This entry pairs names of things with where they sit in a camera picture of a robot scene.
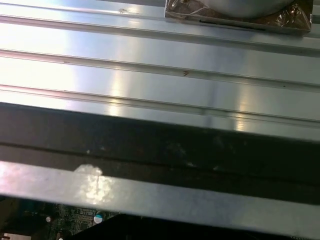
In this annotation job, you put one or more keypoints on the green motherboard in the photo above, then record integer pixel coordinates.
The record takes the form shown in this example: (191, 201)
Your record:
(37, 220)

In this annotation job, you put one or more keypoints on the black and silver PC case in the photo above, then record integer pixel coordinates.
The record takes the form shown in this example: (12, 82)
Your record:
(150, 140)

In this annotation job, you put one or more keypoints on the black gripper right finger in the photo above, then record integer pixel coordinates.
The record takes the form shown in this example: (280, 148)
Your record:
(212, 236)

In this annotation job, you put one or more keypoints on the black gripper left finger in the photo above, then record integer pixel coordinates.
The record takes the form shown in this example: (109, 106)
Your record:
(120, 230)

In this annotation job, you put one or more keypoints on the brown square base plate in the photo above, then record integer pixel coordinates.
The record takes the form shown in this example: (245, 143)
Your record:
(295, 22)

